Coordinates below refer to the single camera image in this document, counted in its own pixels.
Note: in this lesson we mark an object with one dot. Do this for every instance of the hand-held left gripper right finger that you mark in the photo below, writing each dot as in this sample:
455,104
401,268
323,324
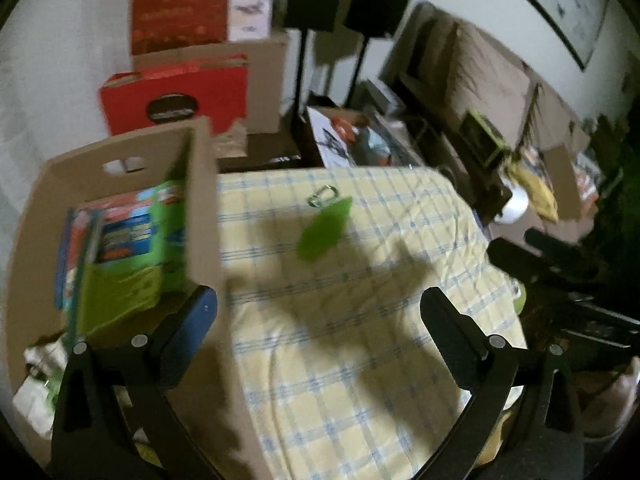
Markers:
450,332

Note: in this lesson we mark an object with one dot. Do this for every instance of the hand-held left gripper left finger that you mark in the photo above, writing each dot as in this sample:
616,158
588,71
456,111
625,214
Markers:
192,330

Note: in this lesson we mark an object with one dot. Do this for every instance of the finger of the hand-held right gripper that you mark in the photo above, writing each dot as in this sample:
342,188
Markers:
555,246
530,262

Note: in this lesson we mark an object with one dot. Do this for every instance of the green leaf tag with carabiner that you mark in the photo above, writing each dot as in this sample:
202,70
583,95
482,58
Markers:
322,232

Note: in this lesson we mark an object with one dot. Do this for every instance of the white round object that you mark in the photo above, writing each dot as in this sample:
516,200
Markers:
515,205

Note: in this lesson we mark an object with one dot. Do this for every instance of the yellow bag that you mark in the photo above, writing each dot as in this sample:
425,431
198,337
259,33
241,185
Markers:
535,190

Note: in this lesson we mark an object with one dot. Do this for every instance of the flat cardboard piece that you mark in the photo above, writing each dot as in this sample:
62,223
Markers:
562,180

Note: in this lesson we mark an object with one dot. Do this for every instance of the colourful snack packet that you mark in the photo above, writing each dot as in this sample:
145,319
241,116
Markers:
130,240

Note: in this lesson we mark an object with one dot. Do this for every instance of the yellow plaid blanket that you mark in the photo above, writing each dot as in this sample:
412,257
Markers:
325,335

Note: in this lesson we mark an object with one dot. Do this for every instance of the green and black device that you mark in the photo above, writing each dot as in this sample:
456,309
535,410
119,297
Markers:
482,137

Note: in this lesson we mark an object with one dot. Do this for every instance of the beige sofa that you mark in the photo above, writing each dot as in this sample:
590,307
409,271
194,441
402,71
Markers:
550,110

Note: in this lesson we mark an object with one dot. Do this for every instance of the beige sofa cushion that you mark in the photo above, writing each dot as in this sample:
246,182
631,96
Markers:
490,80

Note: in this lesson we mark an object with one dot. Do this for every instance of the small box with printed picture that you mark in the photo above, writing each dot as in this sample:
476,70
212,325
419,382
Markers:
330,137

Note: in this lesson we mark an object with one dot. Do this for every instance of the red box with black oval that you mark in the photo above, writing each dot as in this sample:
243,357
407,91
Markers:
125,100

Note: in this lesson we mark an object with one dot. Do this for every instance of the large brown cardboard box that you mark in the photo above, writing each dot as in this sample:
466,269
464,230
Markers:
265,85

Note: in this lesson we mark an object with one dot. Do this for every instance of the white and pink box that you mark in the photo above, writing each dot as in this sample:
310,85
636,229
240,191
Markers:
250,10

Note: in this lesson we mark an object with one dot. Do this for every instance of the red gift box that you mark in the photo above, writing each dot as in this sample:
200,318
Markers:
175,5

